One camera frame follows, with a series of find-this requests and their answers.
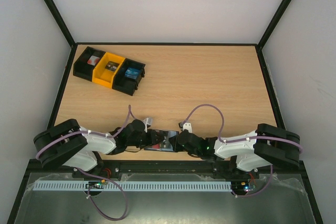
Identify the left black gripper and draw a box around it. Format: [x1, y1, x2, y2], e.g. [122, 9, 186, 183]
[127, 129, 165, 149]

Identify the blue leather card holder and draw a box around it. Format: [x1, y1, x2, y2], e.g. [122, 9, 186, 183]
[144, 130, 179, 152]

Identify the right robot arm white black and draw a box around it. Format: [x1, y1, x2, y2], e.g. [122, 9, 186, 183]
[169, 123, 302, 178]

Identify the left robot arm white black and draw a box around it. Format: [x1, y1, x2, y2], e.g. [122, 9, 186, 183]
[33, 118, 169, 171]

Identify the red card in sleeve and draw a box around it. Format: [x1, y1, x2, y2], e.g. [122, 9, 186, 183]
[151, 143, 165, 150]

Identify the blue card in bin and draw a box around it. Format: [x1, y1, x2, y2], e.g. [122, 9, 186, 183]
[124, 67, 140, 79]

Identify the red white card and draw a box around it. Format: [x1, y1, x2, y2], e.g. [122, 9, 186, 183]
[87, 56, 100, 66]

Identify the right black storage bin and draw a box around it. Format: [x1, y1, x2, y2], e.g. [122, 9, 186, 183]
[112, 58, 145, 96]

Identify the yellow storage bin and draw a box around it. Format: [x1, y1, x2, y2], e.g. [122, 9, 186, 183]
[92, 52, 126, 89]

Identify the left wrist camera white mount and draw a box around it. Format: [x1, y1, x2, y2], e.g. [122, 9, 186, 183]
[142, 117, 153, 132]

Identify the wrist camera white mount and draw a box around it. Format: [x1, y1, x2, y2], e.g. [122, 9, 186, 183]
[142, 117, 153, 132]
[179, 122, 192, 133]

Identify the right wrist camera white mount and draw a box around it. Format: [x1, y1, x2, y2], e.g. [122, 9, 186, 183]
[179, 122, 192, 133]

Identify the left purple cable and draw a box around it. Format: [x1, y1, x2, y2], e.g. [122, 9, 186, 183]
[35, 104, 137, 221]

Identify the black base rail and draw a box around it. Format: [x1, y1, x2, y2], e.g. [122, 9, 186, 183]
[73, 160, 237, 182]

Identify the light blue slotted cable duct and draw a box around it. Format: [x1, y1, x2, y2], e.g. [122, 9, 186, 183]
[33, 180, 232, 192]

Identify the black enclosure frame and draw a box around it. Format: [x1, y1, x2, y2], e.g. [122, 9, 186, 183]
[7, 0, 323, 223]

